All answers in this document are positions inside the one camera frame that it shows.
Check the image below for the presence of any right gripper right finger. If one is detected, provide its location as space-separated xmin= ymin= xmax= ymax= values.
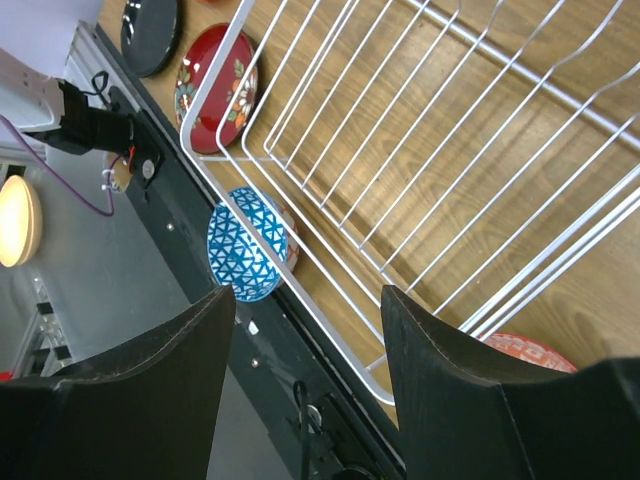
xmin=381 ymin=285 xmax=639 ymax=479

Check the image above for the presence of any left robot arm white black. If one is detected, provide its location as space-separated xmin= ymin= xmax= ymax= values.
xmin=1 ymin=50 xmax=136 ymax=155

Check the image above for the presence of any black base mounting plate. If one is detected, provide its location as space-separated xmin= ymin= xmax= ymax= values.
xmin=94 ymin=29 xmax=406 ymax=479

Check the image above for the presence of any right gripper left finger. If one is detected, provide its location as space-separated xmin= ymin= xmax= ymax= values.
xmin=1 ymin=287 xmax=236 ymax=479

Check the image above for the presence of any blue patterned bowl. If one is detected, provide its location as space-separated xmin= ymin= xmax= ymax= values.
xmin=206 ymin=186 xmax=300 ymax=303

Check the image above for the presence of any aluminium frame rail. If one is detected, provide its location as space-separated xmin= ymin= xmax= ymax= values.
xmin=64 ymin=21 xmax=123 ymax=109

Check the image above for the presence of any white wire dish rack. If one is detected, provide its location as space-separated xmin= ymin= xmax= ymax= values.
xmin=180 ymin=1 xmax=639 ymax=405

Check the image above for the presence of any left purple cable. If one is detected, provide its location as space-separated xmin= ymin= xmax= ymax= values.
xmin=0 ymin=114 xmax=126 ymax=218

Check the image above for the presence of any red white patterned bowl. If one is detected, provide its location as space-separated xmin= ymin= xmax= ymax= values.
xmin=484 ymin=333 xmax=577 ymax=373

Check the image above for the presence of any red floral plate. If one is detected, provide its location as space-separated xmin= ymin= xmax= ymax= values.
xmin=174 ymin=23 xmax=258 ymax=155

